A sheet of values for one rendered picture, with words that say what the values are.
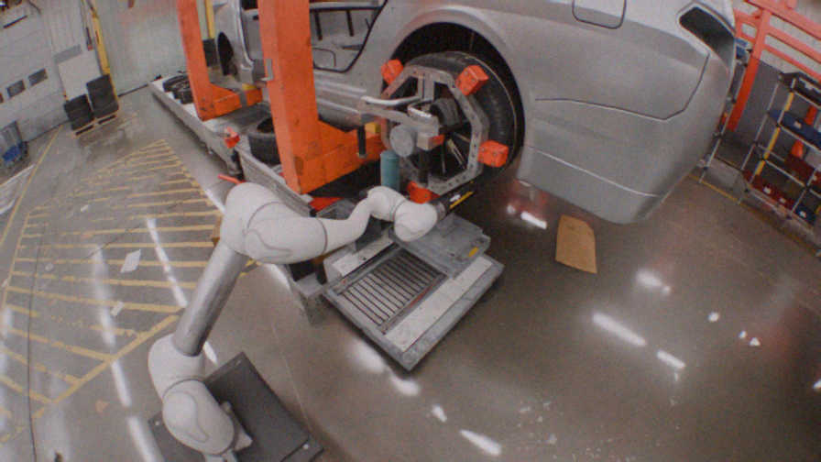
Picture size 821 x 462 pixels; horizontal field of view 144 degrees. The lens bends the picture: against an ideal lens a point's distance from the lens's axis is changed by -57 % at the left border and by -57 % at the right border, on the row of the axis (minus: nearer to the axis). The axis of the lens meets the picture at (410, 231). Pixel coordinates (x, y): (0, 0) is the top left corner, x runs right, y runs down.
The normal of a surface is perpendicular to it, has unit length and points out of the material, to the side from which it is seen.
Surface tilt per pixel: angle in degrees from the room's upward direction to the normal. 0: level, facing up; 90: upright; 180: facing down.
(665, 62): 90
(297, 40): 90
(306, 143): 90
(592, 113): 90
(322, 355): 0
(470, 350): 0
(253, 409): 2
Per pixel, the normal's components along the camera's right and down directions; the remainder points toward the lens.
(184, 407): 0.14, -0.70
